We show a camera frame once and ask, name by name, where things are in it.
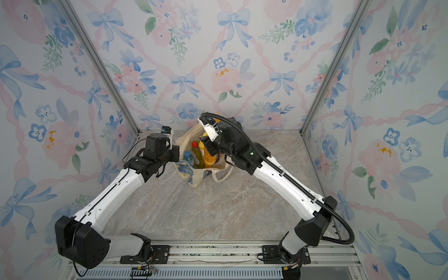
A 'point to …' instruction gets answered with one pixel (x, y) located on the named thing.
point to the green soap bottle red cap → (197, 151)
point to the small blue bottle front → (189, 157)
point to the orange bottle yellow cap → (209, 160)
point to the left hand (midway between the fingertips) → (177, 146)
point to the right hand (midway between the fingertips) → (207, 132)
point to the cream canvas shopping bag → (193, 176)
